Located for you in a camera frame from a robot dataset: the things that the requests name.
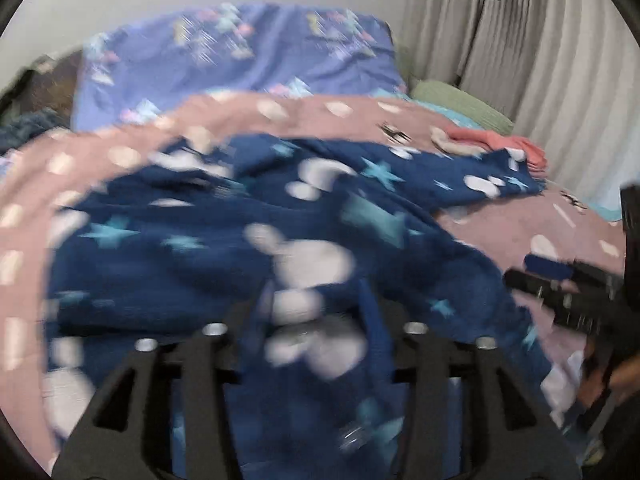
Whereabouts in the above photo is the pink polka dot duvet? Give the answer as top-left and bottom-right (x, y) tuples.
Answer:
(1, 92), (627, 479)

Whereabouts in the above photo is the brown patterned headboard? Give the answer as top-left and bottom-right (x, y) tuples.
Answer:
(14, 49), (82, 125)

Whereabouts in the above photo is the green pillow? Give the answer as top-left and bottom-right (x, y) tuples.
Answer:
(410, 79), (514, 136)

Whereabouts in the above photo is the stack of folded pink clothes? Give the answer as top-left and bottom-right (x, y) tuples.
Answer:
(431, 127), (548, 178)

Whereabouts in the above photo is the dark teal blanket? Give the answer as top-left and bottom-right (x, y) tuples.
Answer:
(0, 108), (66, 156)

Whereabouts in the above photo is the grey curtain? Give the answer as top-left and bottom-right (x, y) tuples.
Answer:
(396, 0), (639, 210)

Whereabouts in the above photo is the navy star fleece pajama top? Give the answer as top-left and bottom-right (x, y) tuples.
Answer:
(44, 134), (551, 479)

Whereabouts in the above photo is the purple tree print pillow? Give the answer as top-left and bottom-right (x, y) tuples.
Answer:
(72, 2), (406, 131)

